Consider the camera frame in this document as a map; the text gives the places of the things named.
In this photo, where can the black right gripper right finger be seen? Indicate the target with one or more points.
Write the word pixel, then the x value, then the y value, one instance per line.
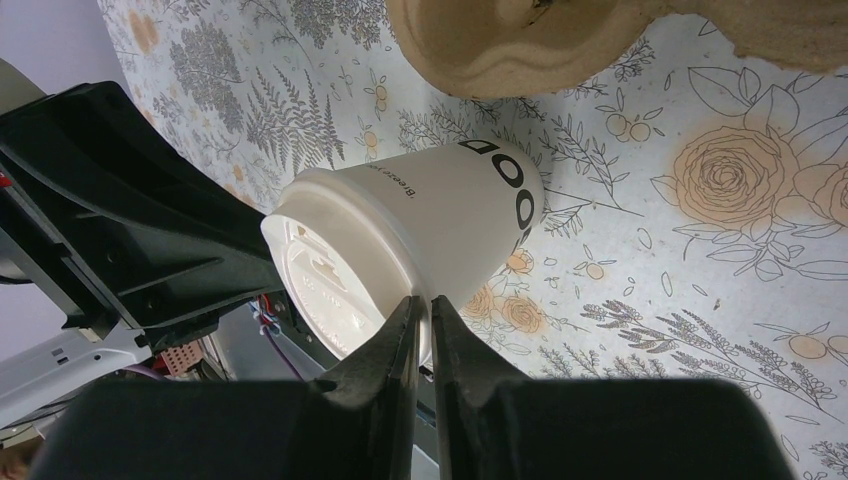
pixel 495 422

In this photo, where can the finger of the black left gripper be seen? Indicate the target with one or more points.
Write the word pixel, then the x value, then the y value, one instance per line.
pixel 115 227

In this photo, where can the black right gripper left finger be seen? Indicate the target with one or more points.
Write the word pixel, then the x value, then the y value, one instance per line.
pixel 355 421

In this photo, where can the single white paper cup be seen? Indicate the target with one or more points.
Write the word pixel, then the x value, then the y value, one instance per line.
pixel 459 210

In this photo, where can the floral table mat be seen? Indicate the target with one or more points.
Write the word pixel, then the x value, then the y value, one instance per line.
pixel 696 215

